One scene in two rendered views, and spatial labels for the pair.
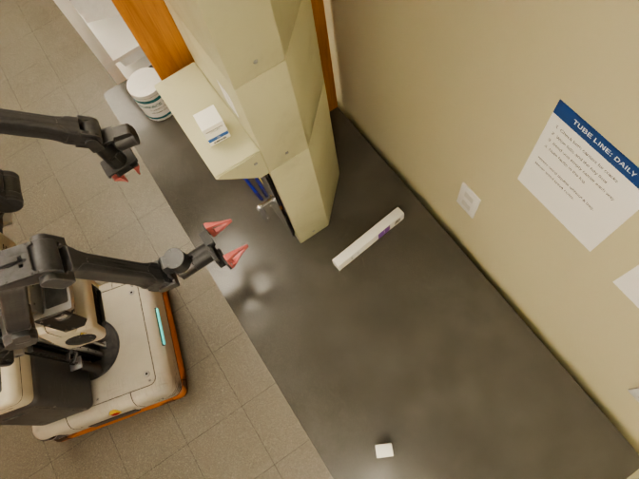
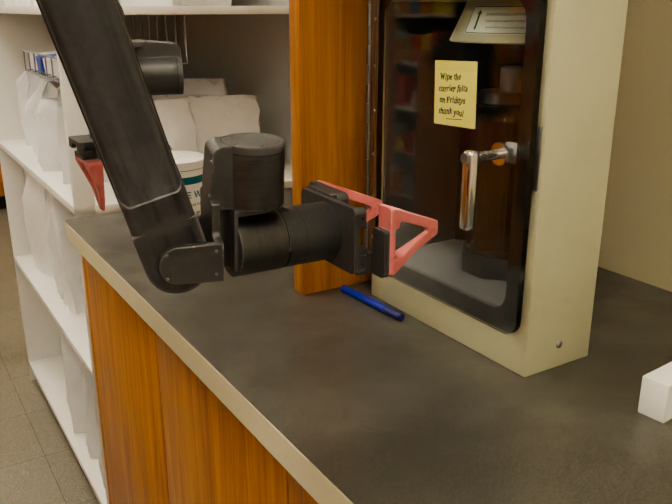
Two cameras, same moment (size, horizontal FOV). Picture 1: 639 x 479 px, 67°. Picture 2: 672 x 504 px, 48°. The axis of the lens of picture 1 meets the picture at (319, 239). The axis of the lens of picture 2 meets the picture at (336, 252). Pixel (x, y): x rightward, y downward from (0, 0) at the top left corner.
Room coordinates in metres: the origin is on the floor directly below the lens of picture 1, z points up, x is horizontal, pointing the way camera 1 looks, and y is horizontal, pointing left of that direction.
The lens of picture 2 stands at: (-0.09, 0.48, 1.36)
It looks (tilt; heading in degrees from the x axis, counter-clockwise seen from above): 18 degrees down; 345
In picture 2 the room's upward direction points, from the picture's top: straight up
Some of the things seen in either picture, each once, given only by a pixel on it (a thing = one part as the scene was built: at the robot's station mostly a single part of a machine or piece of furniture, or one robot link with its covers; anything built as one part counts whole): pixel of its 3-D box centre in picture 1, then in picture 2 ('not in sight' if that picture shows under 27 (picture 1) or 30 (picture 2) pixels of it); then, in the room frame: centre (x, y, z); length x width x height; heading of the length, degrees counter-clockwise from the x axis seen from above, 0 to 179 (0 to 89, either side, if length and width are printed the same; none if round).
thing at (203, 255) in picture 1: (204, 255); (310, 232); (0.59, 0.33, 1.15); 0.10 x 0.07 x 0.07; 16
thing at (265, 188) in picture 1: (256, 173); (441, 147); (0.77, 0.12, 1.19); 0.30 x 0.01 x 0.40; 16
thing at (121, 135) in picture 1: (110, 135); (134, 49); (0.97, 0.47, 1.30); 0.11 x 0.09 x 0.12; 93
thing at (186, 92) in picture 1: (211, 128); not in sight; (0.75, 0.16, 1.46); 0.32 x 0.12 x 0.10; 17
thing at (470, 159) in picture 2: (267, 209); (480, 186); (0.65, 0.11, 1.17); 0.05 x 0.03 x 0.10; 106
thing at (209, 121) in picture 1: (212, 125); not in sight; (0.69, 0.15, 1.54); 0.05 x 0.05 x 0.06; 13
